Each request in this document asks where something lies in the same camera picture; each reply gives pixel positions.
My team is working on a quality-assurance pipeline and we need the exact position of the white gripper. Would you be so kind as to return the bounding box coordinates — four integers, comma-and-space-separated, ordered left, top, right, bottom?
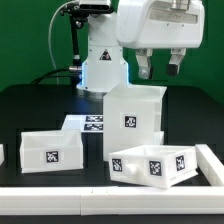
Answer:
116, 0, 205, 79

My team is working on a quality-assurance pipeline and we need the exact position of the white drawer cabinet box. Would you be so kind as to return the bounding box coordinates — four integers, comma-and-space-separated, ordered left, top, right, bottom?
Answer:
103, 85, 166, 161

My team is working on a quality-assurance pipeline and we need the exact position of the white drawer with knob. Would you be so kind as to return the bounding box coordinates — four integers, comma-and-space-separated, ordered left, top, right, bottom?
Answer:
109, 145, 197, 189

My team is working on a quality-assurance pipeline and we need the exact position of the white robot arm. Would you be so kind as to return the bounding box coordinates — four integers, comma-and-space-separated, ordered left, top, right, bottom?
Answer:
78, 0, 205, 98

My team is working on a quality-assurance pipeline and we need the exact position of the white drawer without knob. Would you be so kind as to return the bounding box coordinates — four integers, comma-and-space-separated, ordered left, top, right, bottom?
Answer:
20, 130, 84, 173

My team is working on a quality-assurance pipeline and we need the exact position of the white marker sheet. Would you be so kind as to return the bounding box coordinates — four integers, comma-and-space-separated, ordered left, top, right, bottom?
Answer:
62, 115, 103, 133

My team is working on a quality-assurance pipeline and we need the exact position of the black camera on stand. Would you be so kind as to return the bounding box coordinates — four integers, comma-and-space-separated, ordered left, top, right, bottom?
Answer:
59, 0, 113, 66

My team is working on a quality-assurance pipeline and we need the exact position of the white cable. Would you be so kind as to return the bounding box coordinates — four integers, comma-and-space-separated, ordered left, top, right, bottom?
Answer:
47, 0, 80, 85

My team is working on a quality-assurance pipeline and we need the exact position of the white right rail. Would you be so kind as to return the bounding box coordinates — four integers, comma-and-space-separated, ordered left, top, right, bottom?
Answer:
195, 144, 224, 187

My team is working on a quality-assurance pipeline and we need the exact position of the white rail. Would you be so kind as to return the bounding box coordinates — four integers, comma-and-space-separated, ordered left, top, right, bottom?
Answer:
0, 186, 224, 216
195, 144, 224, 187

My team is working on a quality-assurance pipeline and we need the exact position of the black cable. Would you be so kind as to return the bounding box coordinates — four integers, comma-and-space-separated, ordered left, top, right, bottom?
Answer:
30, 67, 83, 86

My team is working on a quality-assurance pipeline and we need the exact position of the white front rail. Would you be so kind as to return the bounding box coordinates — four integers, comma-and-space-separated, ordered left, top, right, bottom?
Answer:
0, 186, 224, 216

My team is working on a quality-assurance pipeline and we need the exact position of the white left rail block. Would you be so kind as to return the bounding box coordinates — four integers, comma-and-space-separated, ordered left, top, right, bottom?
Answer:
0, 144, 4, 166

